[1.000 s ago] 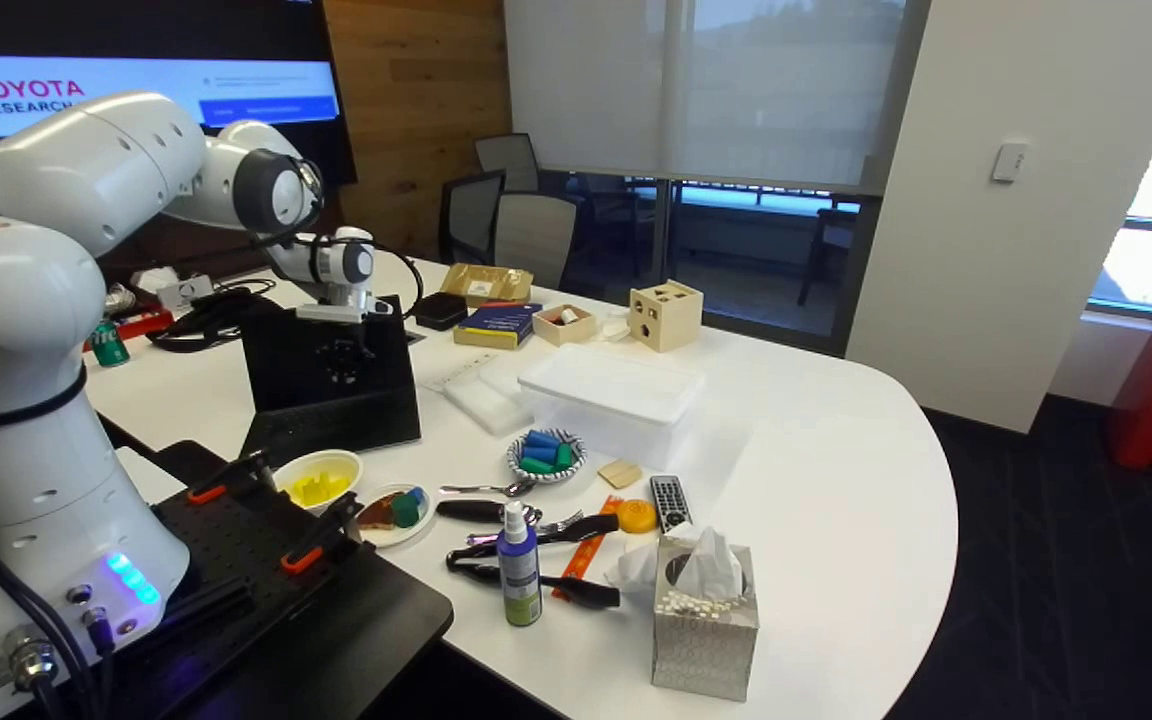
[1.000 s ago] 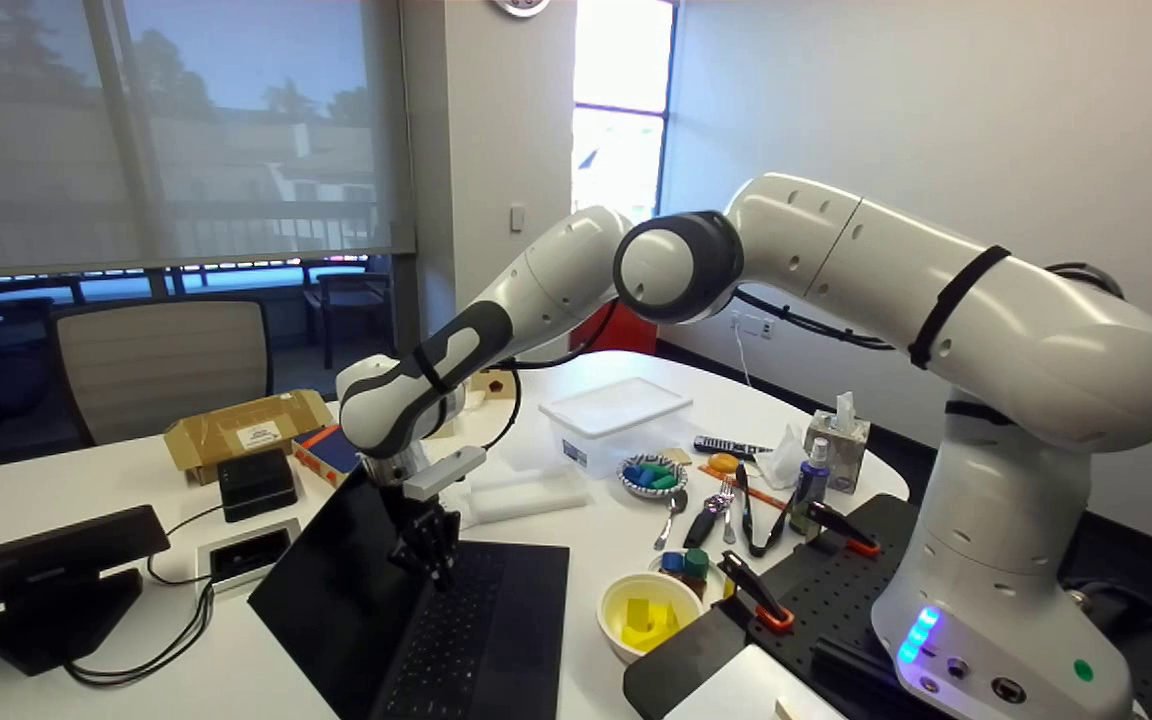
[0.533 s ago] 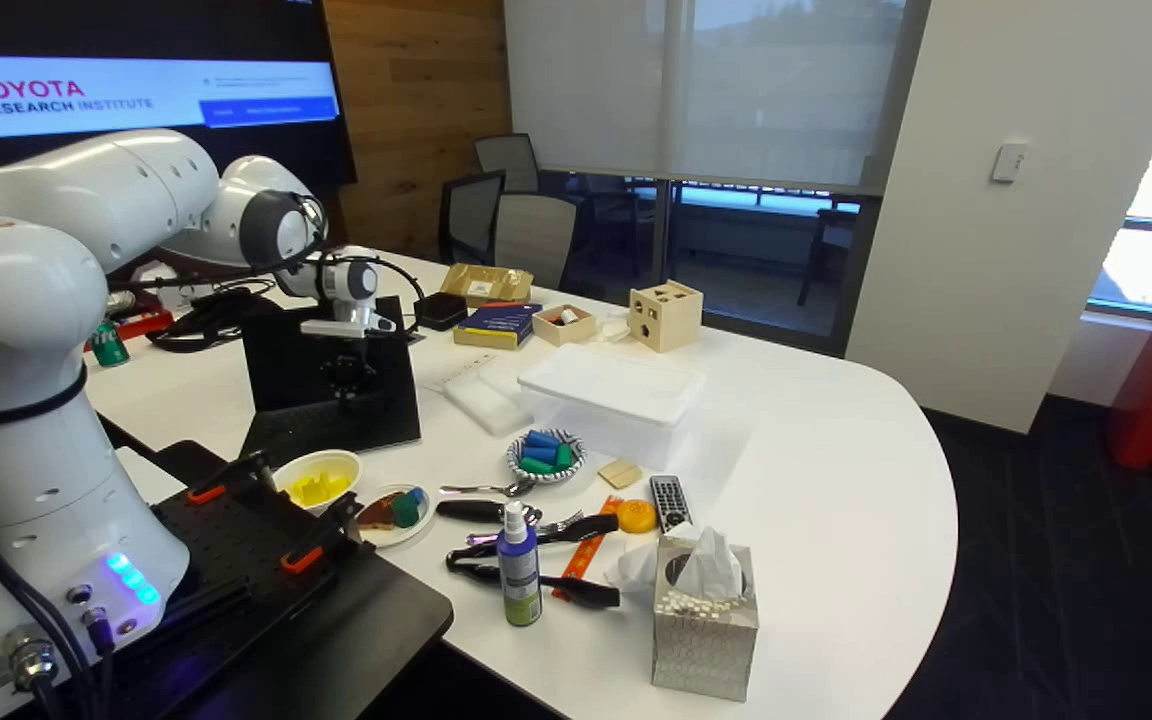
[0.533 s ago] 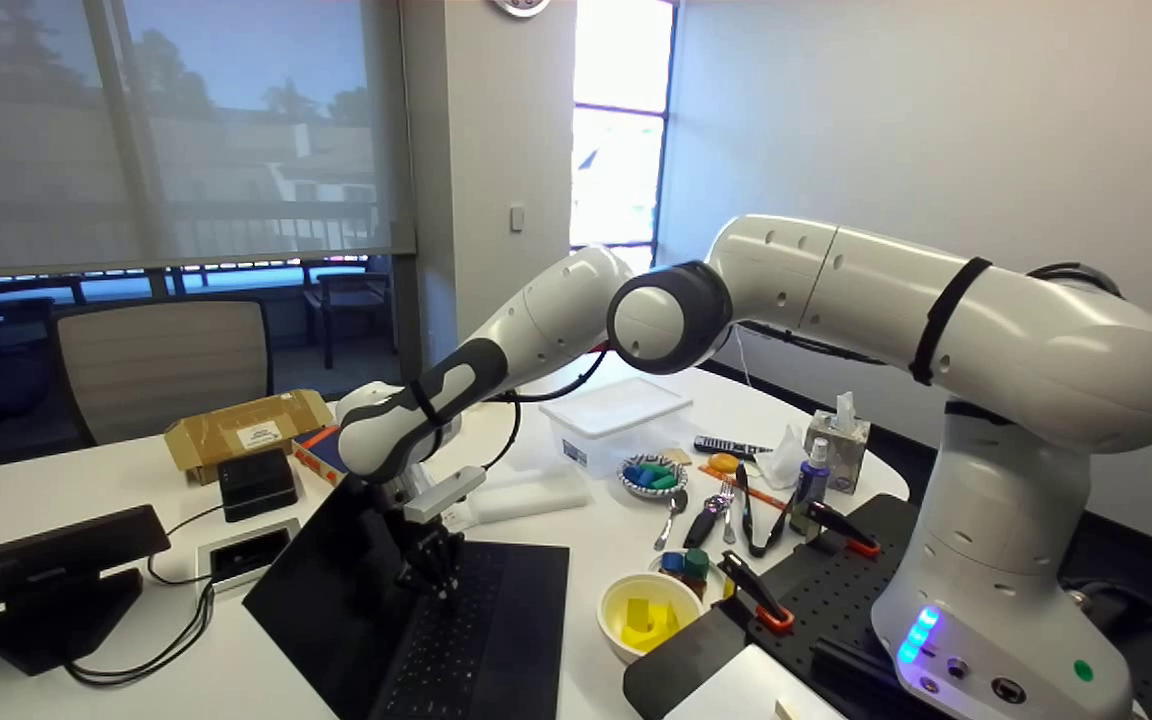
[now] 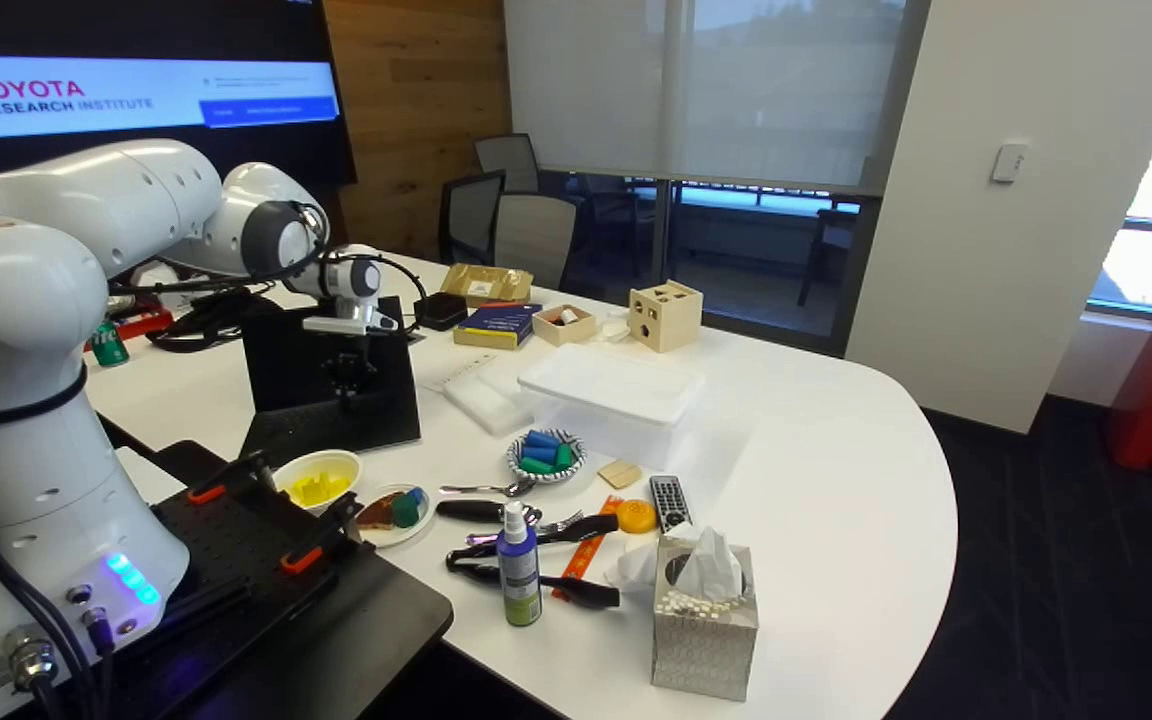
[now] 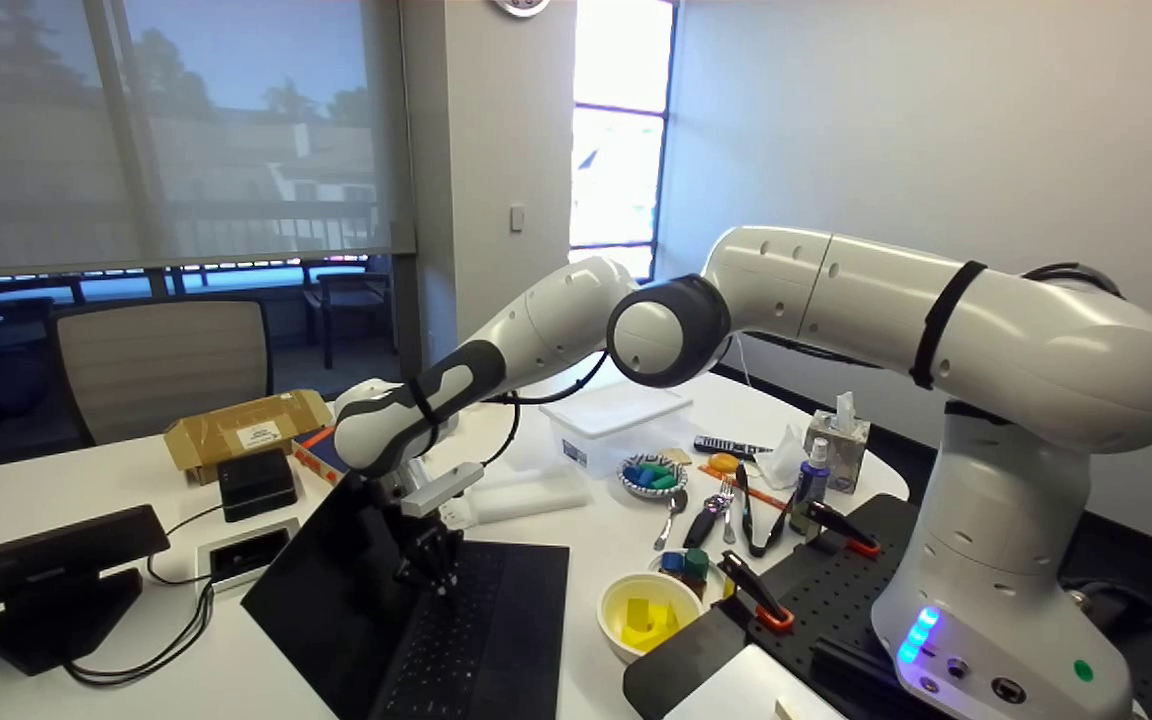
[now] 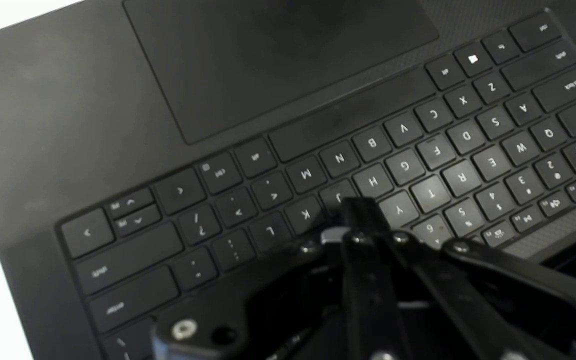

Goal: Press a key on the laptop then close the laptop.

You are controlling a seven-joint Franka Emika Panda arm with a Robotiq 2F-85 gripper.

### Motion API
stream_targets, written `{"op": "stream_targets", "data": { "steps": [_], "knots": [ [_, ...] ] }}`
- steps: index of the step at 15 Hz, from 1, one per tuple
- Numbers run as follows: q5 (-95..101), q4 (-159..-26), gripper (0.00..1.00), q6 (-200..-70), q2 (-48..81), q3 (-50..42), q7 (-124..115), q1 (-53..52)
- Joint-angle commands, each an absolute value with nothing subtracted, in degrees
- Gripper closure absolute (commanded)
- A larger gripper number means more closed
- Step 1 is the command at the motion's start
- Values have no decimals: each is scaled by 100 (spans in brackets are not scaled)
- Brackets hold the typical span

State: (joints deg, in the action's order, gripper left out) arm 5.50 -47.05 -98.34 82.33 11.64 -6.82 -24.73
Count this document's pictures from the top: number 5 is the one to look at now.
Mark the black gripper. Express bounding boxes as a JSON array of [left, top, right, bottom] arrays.
[[322, 324, 394, 412]]

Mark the black laptop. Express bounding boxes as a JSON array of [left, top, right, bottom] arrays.
[[234, 309, 424, 466]]

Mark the white bowl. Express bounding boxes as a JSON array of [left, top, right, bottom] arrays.
[[268, 443, 366, 521]]

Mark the small black box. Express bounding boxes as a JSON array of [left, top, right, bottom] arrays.
[[412, 289, 471, 337]]

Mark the clear plastic tray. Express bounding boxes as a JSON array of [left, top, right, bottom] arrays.
[[439, 357, 536, 439]]

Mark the plate with coloured blocks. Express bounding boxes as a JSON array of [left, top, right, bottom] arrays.
[[351, 478, 439, 547]]

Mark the blue book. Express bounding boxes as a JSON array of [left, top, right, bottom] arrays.
[[447, 300, 541, 357]]

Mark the silver pen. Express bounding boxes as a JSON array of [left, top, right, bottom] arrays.
[[437, 474, 541, 503]]

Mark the black marker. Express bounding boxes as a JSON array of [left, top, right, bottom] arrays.
[[431, 496, 516, 522]]

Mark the brown cardboard box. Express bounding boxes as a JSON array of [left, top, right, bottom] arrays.
[[437, 258, 536, 310]]

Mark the bowl with blue green blocks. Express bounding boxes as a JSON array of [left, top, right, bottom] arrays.
[[506, 422, 587, 488]]

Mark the dark office chair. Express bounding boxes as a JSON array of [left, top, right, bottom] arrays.
[[437, 169, 506, 262]]

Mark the beige office chair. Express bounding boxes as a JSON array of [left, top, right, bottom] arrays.
[[487, 187, 581, 292]]

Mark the small spray bottle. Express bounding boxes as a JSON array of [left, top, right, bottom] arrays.
[[493, 499, 546, 633]]

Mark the black mounting plate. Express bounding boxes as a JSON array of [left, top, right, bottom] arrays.
[[6, 434, 459, 720]]

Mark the clear lidded plastic container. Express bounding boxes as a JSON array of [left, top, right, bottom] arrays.
[[516, 338, 713, 465]]

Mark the small wooden tile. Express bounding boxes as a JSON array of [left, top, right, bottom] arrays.
[[596, 455, 647, 496]]

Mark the grey office chair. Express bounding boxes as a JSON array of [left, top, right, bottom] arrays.
[[471, 128, 543, 199]]

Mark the orange marker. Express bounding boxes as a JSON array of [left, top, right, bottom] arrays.
[[560, 528, 606, 586]]

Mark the orange disc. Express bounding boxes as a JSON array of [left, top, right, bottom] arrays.
[[603, 491, 660, 540]]

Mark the wooden cube with holes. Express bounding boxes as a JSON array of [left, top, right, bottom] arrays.
[[624, 276, 708, 357]]

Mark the grey tissue box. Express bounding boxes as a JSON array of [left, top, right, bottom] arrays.
[[647, 522, 765, 707]]

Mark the black power cable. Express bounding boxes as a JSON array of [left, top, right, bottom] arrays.
[[142, 289, 255, 357]]

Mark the wall television screen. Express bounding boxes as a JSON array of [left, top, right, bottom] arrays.
[[0, 0, 358, 192]]

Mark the white light switch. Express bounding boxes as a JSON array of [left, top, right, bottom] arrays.
[[985, 135, 1031, 187]]

